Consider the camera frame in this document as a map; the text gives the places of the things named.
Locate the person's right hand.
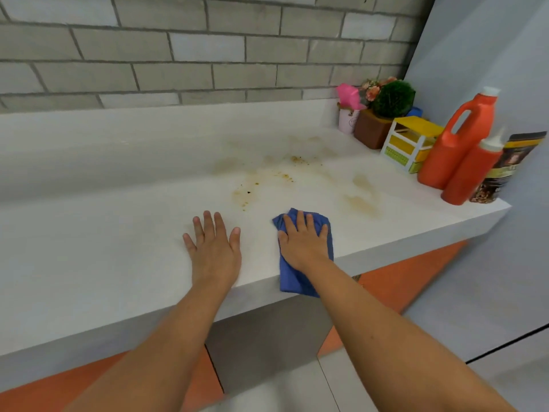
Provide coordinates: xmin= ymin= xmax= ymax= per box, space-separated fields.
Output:
xmin=277 ymin=209 xmax=332 ymax=273

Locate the person's left hand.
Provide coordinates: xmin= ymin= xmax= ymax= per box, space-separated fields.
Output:
xmin=182 ymin=210 xmax=242 ymax=290

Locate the blue cloth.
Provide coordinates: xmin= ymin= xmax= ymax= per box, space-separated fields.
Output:
xmin=272 ymin=208 xmax=335 ymax=298

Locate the yellow mini drawer organizer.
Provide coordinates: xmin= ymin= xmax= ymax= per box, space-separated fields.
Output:
xmin=380 ymin=116 xmax=445 ymax=175

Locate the green plant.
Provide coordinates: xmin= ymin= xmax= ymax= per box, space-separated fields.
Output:
xmin=371 ymin=79 xmax=417 ymax=120

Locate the orange plastic jug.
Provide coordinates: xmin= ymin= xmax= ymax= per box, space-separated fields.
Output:
xmin=417 ymin=86 xmax=502 ymax=190

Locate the red squeeze bottle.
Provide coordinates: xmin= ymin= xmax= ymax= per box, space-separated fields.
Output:
xmin=440 ymin=128 xmax=507 ymax=207

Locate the black coffee granules pouch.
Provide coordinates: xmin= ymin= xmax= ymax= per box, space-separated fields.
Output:
xmin=470 ymin=130 xmax=548 ymax=205

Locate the person's left forearm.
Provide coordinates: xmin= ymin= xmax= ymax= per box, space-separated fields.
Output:
xmin=64 ymin=278 xmax=234 ymax=412

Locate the person's right forearm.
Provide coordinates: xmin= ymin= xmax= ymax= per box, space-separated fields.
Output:
xmin=300 ymin=257 xmax=518 ymax=412

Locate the white countertop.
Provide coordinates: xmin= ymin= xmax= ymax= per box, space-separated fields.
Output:
xmin=0 ymin=98 xmax=514 ymax=393

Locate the orange cabinet front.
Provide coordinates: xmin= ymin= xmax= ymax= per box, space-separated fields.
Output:
xmin=0 ymin=240 xmax=468 ymax=412

